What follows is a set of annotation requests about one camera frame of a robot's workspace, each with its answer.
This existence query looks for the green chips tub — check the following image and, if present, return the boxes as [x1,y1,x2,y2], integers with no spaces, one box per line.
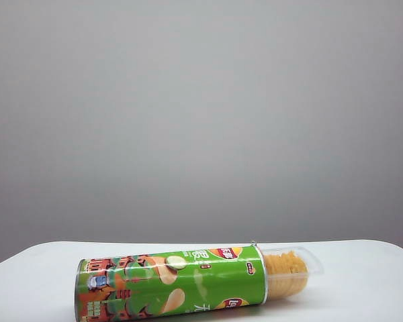
[76,239,268,322]

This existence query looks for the transparent plastic chip tray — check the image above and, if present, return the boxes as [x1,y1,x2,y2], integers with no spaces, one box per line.
[260,244,324,299]

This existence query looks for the yellow potato chips stack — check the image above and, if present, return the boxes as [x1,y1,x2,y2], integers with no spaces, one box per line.
[265,248,310,298]

